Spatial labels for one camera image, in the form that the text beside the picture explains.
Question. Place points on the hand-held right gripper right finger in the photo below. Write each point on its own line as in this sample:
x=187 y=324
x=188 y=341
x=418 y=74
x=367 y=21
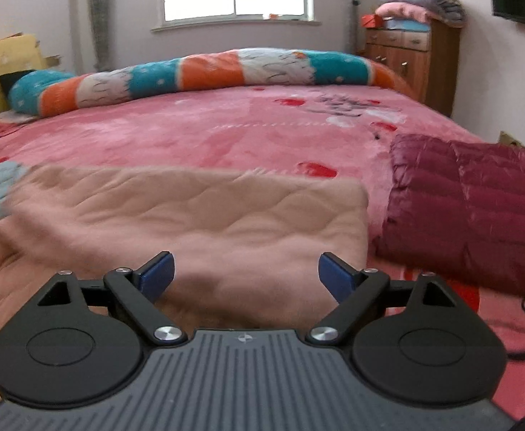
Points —
x=334 y=274

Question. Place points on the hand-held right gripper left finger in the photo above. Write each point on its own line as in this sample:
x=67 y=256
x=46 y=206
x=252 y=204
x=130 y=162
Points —
x=157 y=274

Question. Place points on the brown quilted fleece jacket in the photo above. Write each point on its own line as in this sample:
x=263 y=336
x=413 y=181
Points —
x=199 y=215

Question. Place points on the maroon down jacket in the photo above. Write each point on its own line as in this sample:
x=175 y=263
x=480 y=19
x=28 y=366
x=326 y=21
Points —
x=460 y=202

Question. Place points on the striped rolled quilt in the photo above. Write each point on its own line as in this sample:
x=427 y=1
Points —
x=208 y=72

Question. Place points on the wooden dresser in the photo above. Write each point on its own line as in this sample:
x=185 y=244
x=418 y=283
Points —
x=442 y=67

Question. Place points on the red box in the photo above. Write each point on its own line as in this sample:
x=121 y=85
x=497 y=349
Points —
x=371 y=21

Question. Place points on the grey checked curtain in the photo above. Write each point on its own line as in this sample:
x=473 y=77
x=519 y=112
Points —
x=97 y=9
x=350 y=9

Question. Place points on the stack of folded blankets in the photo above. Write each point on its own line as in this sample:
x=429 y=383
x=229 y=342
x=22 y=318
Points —
x=406 y=9

